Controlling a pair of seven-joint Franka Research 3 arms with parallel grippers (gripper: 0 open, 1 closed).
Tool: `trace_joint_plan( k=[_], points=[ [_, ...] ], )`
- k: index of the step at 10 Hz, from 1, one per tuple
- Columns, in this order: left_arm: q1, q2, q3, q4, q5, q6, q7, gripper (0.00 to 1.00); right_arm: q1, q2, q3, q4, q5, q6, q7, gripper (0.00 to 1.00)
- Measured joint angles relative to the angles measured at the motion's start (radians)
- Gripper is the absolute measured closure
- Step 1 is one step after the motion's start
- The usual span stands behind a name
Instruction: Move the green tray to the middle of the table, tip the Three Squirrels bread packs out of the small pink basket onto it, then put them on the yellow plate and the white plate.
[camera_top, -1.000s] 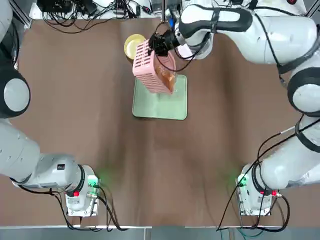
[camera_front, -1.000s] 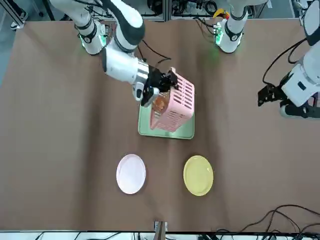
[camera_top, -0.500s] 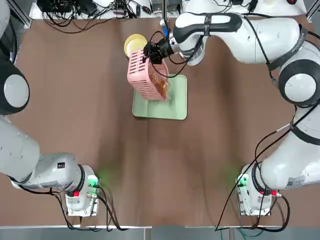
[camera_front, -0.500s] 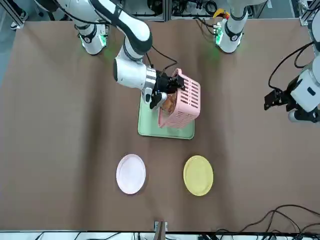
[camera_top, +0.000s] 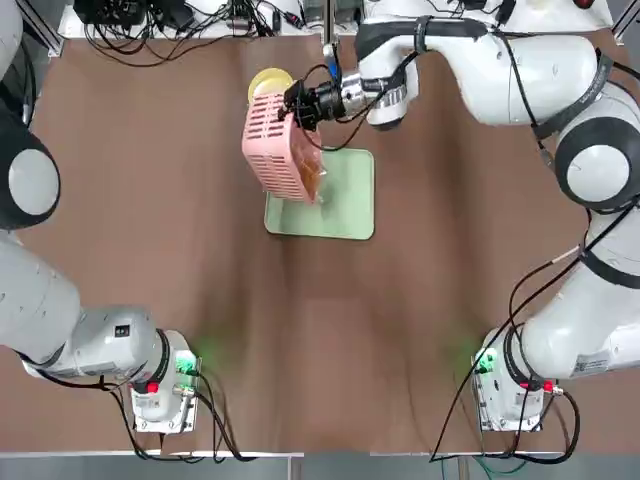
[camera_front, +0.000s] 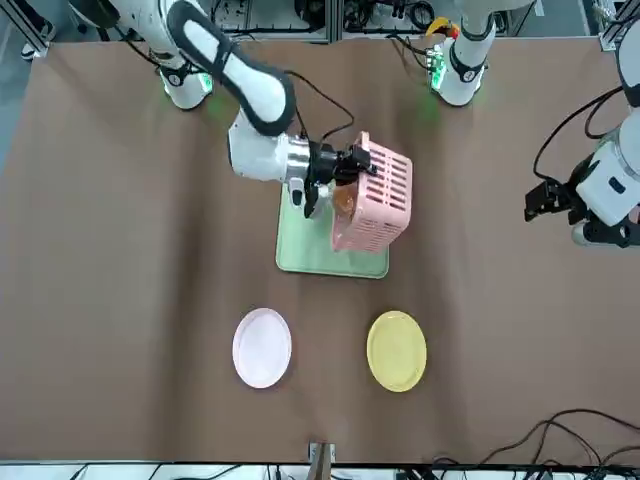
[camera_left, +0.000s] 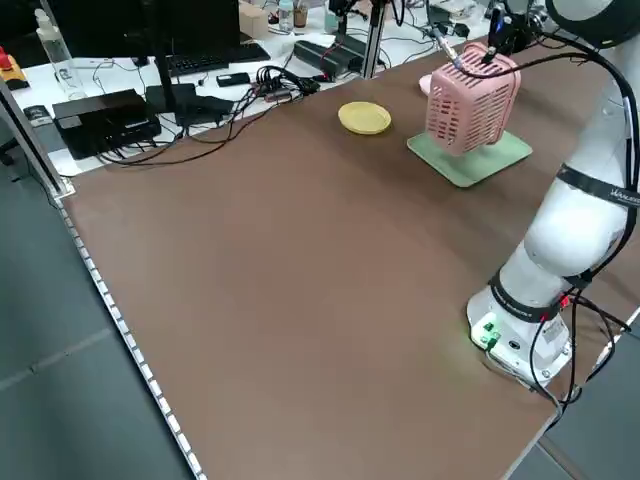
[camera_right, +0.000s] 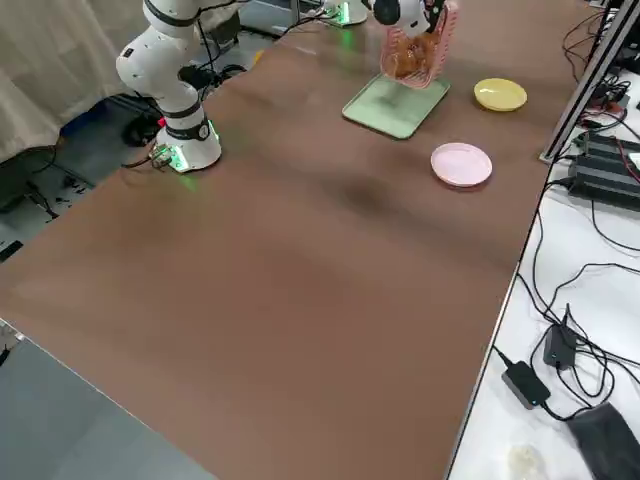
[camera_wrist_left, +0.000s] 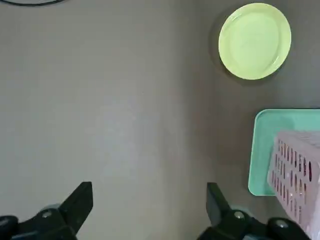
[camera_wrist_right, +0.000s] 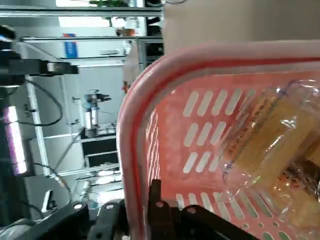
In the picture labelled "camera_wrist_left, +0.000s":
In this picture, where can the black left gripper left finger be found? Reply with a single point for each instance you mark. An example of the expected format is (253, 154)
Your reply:
(77, 205)

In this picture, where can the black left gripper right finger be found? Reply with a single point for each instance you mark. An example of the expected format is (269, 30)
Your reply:
(217, 210)

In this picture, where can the green rectangular tray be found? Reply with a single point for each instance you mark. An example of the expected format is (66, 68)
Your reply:
(261, 150)

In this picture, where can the small pink slotted basket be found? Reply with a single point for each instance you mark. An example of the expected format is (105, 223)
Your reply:
(295, 175)

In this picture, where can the yellow round plate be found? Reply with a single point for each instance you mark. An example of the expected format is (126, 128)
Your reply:
(255, 40)

